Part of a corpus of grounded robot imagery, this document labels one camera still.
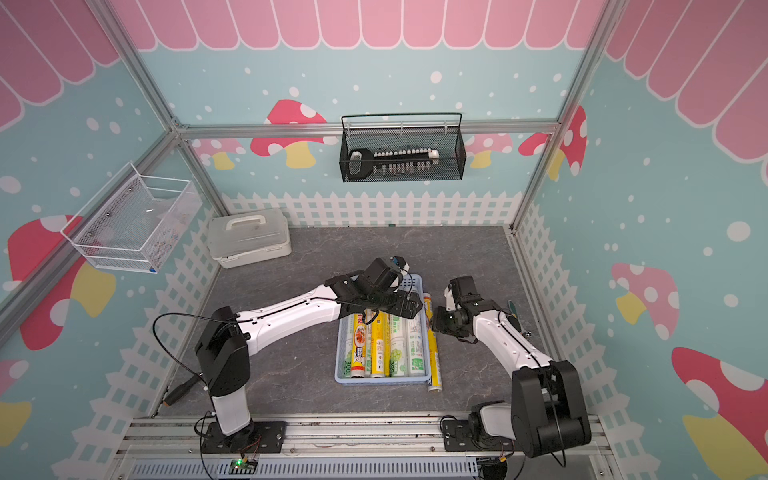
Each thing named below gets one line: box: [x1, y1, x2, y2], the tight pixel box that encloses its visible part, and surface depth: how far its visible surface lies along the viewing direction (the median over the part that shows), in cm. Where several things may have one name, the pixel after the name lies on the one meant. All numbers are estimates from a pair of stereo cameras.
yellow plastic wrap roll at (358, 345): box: [351, 313, 367, 378], surface depth 82 cm
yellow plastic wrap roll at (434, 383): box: [423, 293, 443, 393], surface depth 82 cm
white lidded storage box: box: [207, 208, 292, 269], surface depth 107 cm
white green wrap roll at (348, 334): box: [342, 314, 355, 378], surface depth 85 cm
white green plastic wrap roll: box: [408, 307, 426, 377], surface depth 86 cm
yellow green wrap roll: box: [371, 311, 390, 378], surface depth 83 cm
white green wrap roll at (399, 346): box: [390, 314, 409, 377], surface depth 87 cm
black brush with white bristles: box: [348, 148, 440, 180], surface depth 91 cm
